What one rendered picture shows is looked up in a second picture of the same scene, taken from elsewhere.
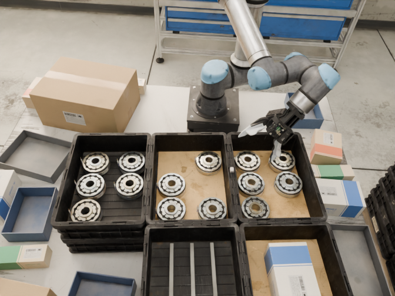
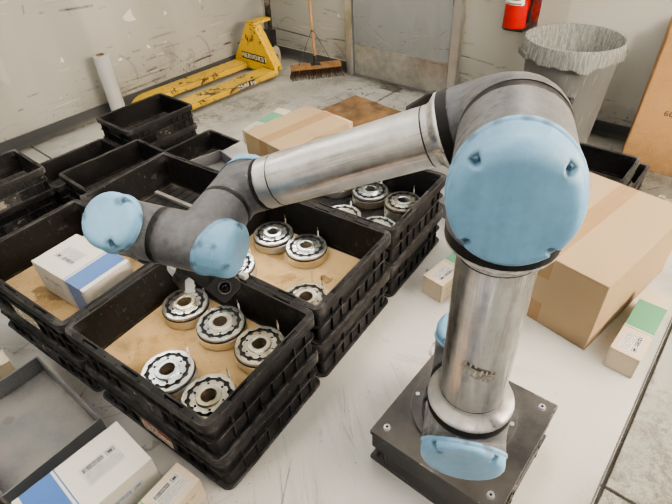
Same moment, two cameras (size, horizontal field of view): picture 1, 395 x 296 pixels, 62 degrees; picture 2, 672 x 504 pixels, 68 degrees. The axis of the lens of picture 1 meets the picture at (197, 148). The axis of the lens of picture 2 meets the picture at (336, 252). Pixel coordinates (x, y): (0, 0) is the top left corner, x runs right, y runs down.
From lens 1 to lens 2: 154 cm
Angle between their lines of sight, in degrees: 81
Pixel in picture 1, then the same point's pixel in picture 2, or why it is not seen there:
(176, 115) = not seen: hidden behind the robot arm
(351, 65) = not seen: outside the picture
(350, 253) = (29, 447)
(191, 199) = (273, 265)
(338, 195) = (78, 473)
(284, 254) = (102, 265)
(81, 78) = (600, 215)
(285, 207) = (151, 352)
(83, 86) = not seen: hidden behind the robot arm
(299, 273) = (74, 264)
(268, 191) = (193, 351)
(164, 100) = (567, 390)
